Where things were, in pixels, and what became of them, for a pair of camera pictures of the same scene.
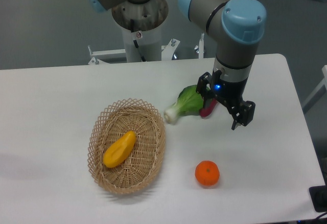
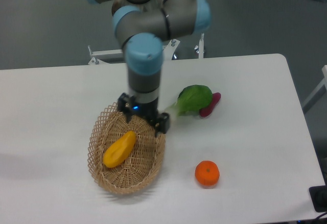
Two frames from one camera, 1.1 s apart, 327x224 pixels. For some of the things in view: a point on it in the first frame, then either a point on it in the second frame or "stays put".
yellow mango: [117, 152] stays put
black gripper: [229, 93] to [148, 110]
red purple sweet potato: [206, 112] stays put
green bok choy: [190, 102] stays put
